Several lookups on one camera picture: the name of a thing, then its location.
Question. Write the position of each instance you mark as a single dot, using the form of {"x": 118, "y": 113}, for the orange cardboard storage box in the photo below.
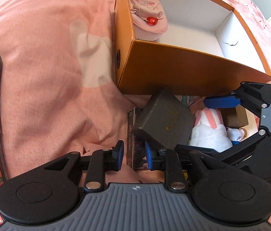
{"x": 208, "y": 49}

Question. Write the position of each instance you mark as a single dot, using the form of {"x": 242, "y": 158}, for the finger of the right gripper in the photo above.
{"x": 233, "y": 155}
{"x": 250, "y": 95}

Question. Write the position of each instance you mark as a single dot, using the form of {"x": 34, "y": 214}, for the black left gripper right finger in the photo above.
{"x": 221, "y": 192}

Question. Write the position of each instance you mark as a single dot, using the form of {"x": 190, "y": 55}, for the pink patterned duvet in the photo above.
{"x": 58, "y": 94}

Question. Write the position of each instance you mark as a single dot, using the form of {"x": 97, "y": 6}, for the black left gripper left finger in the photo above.
{"x": 53, "y": 190}

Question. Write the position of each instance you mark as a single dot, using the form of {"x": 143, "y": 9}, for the gold and cream gift box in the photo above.
{"x": 234, "y": 117}

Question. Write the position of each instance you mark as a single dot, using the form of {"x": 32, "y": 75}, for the pink pouch with red charm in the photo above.
{"x": 149, "y": 19}

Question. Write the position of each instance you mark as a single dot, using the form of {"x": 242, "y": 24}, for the dark grey-brown gift box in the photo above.
{"x": 164, "y": 122}

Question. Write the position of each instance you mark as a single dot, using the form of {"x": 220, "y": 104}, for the brown plush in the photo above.
{"x": 236, "y": 135}

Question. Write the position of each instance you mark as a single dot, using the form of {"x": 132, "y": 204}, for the white pink black plush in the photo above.
{"x": 209, "y": 131}

